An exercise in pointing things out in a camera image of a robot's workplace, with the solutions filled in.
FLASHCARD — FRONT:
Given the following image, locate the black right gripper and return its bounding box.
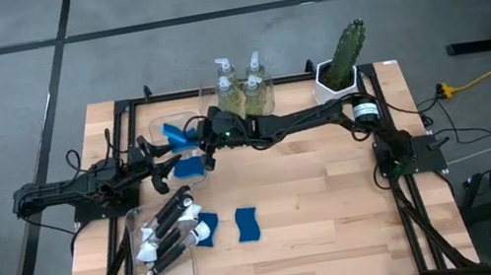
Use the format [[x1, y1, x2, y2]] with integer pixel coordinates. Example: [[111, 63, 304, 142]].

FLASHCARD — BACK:
[[184, 100, 257, 174]]

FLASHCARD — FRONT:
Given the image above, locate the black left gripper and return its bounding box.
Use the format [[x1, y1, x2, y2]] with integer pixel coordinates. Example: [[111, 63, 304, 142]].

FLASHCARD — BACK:
[[124, 128, 189, 201]]

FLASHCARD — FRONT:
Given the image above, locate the dark blue wavy sponge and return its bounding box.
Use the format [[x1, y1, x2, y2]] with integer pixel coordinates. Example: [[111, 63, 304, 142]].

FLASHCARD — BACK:
[[172, 154, 207, 181], [173, 125, 202, 154], [233, 205, 264, 245], [190, 208, 224, 250]]

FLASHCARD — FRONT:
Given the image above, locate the clear yellow soap pump bottle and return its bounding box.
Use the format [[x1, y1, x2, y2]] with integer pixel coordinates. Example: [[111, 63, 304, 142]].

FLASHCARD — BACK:
[[213, 73, 246, 117], [239, 72, 272, 118], [213, 55, 240, 86], [244, 49, 269, 81]]

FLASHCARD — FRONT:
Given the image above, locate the white plant pot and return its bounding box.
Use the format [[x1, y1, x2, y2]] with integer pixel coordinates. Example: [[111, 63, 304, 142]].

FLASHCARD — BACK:
[[307, 54, 364, 107]]

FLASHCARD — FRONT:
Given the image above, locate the green cactus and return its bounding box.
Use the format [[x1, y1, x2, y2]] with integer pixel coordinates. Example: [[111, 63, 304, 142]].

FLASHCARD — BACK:
[[316, 17, 376, 93]]

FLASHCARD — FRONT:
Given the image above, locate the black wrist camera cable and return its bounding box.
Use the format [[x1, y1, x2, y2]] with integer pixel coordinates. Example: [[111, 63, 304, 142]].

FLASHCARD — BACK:
[[178, 111, 212, 137]]

